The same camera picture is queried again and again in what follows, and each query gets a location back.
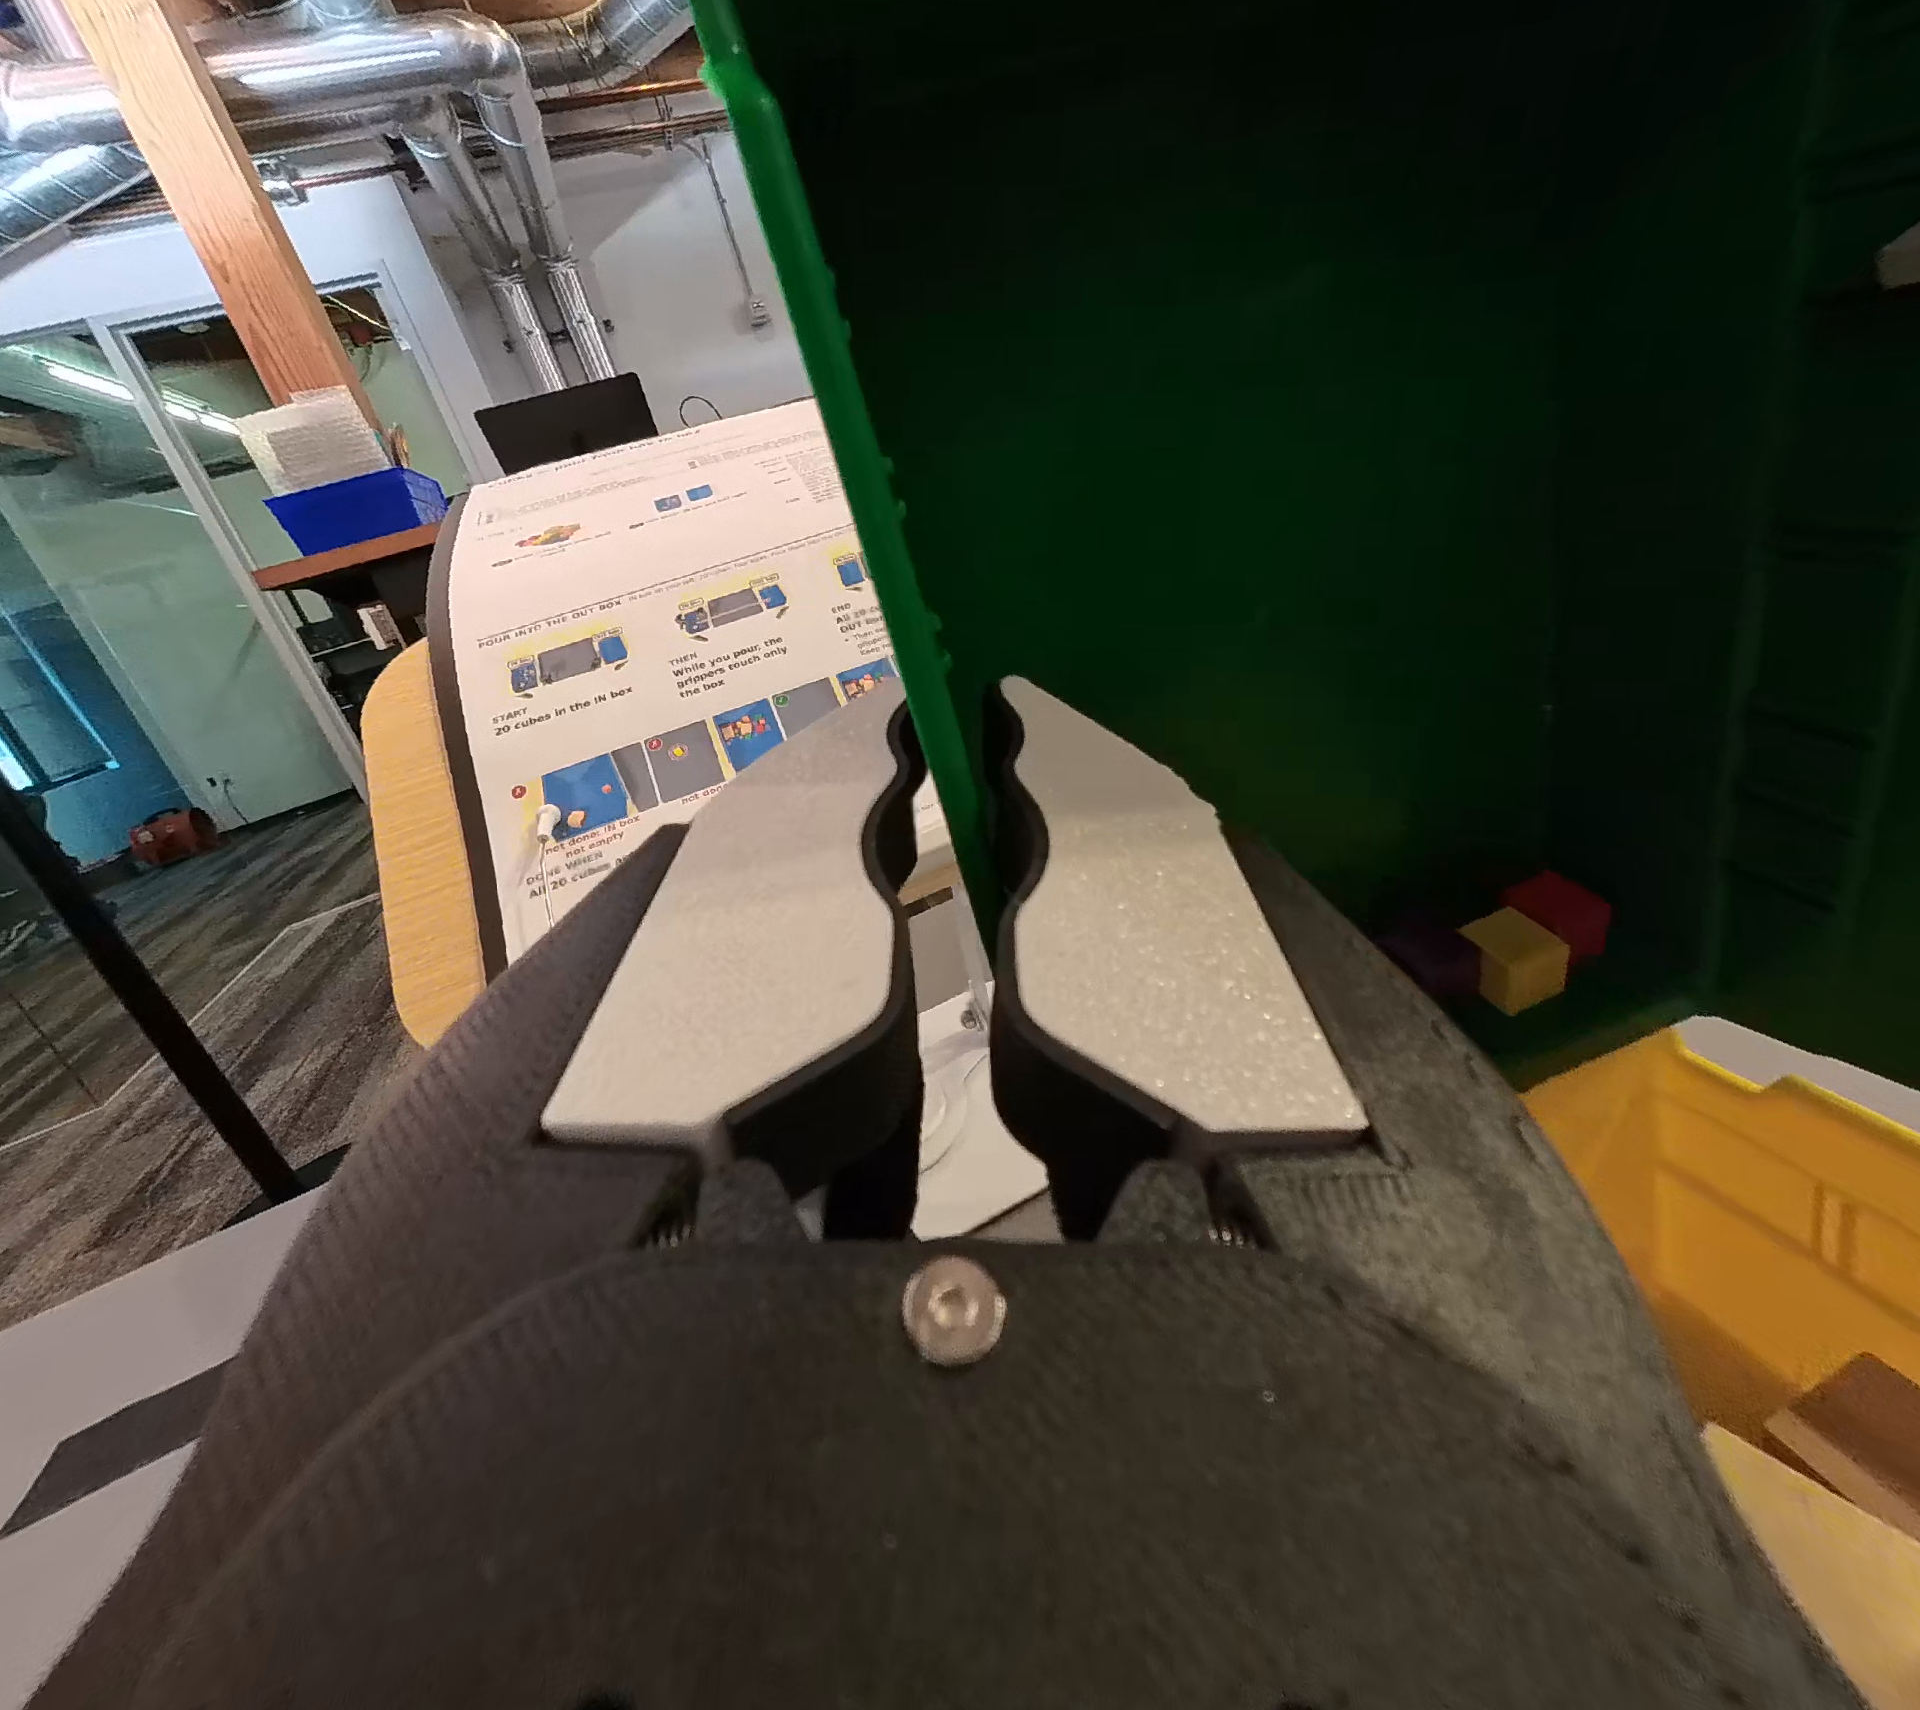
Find printed instruction poster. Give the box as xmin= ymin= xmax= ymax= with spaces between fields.
xmin=424 ymin=394 xmax=996 ymax=992

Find green plastic box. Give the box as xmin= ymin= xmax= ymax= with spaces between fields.
xmin=623 ymin=0 xmax=1920 ymax=1092

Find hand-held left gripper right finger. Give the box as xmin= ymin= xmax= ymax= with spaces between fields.
xmin=979 ymin=675 xmax=1374 ymax=1242

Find light wooden chair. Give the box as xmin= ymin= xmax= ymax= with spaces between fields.
xmin=361 ymin=643 xmax=499 ymax=1052

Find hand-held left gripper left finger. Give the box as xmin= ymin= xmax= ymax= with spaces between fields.
xmin=536 ymin=690 xmax=924 ymax=1242

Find purple wooden cube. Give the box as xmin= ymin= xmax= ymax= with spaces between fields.
xmin=1380 ymin=906 xmax=1489 ymax=1003

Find black round-base stand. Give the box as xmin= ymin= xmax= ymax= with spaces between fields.
xmin=0 ymin=773 xmax=319 ymax=1206

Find black laptop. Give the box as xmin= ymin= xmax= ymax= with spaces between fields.
xmin=474 ymin=372 xmax=662 ymax=481

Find stack of clear containers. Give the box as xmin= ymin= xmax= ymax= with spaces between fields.
xmin=236 ymin=386 xmax=397 ymax=494

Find yellow plastic box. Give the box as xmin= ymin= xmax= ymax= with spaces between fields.
xmin=1522 ymin=1017 xmax=1920 ymax=1710

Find silver insulated pipes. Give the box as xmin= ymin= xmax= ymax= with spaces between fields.
xmin=405 ymin=15 xmax=621 ymax=384

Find brown wooden desk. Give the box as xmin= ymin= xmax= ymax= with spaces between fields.
xmin=252 ymin=522 xmax=453 ymax=655

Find yellow wooden cube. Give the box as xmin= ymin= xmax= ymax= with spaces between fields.
xmin=1459 ymin=906 xmax=1575 ymax=1017

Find black tape mark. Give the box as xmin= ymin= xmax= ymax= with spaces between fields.
xmin=0 ymin=1380 xmax=209 ymax=1543

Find wooden pillar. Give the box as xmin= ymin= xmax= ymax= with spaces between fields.
xmin=32 ymin=0 xmax=385 ymax=439

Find pile of wooden cubes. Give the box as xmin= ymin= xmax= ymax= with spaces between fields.
xmin=1702 ymin=1351 xmax=1920 ymax=1710

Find blue plastic bin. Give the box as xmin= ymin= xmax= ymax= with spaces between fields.
xmin=265 ymin=465 xmax=453 ymax=555

